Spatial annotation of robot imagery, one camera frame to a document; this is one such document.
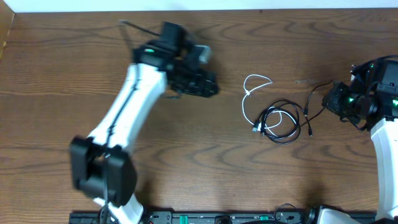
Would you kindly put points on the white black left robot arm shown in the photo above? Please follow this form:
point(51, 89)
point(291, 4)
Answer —
point(101, 163)

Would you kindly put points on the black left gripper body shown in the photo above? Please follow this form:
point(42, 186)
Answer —
point(194, 83)

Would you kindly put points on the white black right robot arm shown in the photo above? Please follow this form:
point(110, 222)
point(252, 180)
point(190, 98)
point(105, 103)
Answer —
point(369, 103)

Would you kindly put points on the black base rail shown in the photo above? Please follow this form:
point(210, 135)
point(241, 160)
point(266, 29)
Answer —
point(213, 218)

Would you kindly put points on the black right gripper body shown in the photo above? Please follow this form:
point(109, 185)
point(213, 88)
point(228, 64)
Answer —
point(333, 99)

